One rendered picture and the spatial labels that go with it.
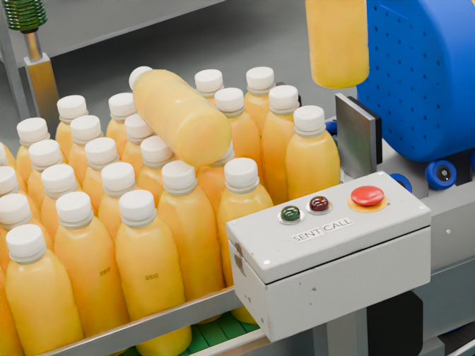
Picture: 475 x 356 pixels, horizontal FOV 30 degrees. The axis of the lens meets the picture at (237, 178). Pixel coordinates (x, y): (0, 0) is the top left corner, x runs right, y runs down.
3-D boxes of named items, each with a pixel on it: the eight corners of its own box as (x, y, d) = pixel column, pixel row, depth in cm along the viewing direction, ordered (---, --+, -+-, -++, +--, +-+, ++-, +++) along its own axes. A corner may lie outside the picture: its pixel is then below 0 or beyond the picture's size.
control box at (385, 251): (432, 283, 100) (432, 207, 94) (271, 345, 94) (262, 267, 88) (384, 239, 108) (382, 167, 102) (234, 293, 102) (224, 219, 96)
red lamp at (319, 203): (333, 209, 96) (332, 200, 96) (314, 215, 96) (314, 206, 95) (323, 200, 98) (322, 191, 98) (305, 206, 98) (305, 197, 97)
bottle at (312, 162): (348, 234, 126) (342, 111, 116) (338, 265, 120) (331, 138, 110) (299, 231, 129) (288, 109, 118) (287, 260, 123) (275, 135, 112)
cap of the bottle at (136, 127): (160, 131, 117) (158, 119, 116) (135, 141, 115) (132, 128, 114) (147, 121, 120) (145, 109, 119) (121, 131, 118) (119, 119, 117)
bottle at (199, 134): (206, 99, 101) (145, 46, 116) (164, 147, 101) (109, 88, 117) (245, 133, 105) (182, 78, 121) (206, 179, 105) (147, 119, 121)
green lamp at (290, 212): (304, 219, 95) (303, 210, 95) (285, 225, 95) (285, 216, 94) (295, 210, 97) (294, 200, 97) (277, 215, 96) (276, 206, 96)
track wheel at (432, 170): (449, 152, 126) (442, 155, 128) (424, 164, 124) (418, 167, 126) (464, 180, 125) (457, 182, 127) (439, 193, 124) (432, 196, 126)
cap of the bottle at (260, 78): (253, 76, 129) (251, 65, 128) (278, 78, 127) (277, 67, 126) (243, 88, 126) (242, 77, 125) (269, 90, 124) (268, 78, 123)
